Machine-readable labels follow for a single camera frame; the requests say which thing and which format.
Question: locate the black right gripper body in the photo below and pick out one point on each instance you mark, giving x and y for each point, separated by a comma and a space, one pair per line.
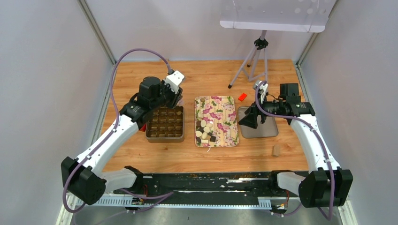
272, 107

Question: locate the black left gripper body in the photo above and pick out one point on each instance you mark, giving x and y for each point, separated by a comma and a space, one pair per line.
167, 96

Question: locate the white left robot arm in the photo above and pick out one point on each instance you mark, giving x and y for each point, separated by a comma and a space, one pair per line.
83, 176

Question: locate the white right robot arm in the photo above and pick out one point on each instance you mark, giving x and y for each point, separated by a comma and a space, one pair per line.
327, 184

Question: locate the gold chocolate tin box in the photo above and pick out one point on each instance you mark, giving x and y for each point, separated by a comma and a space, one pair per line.
166, 126

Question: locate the grey metal tin lid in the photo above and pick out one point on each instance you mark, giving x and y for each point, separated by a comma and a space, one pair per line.
267, 129

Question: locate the small red block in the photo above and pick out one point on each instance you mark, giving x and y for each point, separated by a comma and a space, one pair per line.
242, 97

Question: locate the floral patterned tray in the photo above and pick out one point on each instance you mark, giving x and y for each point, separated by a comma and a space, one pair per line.
217, 116

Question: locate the small wooden block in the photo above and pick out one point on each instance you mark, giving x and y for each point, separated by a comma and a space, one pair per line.
276, 151

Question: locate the white tripod stand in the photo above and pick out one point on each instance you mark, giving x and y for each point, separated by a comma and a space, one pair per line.
250, 63

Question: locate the white overhead light panel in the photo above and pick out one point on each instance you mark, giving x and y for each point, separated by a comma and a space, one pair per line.
276, 15

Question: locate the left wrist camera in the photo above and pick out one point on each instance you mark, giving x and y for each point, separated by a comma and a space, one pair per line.
174, 80

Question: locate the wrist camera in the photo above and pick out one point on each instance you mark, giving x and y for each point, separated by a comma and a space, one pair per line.
174, 80
262, 87

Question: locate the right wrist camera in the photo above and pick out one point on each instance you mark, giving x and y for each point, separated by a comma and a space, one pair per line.
262, 87

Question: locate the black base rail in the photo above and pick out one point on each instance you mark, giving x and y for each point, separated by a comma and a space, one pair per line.
195, 190

